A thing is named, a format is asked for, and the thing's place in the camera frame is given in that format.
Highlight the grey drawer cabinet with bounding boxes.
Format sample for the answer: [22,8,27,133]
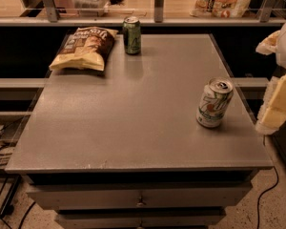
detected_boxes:
[7,34,272,229]

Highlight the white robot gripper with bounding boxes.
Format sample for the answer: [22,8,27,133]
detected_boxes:
[255,22,286,135]

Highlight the clear plastic container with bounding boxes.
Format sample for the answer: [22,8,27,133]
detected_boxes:
[72,0,109,17]

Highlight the black floor cable right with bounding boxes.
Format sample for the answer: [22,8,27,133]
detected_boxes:
[255,135,280,229]

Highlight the green soda can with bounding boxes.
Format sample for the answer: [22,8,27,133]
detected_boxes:
[122,16,141,54]

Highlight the black cables left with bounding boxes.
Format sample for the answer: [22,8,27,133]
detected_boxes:
[0,117,37,229]

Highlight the metal shelf rail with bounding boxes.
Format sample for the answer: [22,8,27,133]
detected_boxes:
[0,0,286,28]

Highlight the white 7up soda can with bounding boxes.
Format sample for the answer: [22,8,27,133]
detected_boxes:
[196,77,234,128]

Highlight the snack bag on shelf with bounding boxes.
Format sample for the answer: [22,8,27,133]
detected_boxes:
[190,0,251,18]

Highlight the brown chip bag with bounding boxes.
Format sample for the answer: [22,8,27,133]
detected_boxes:
[49,27,117,72]

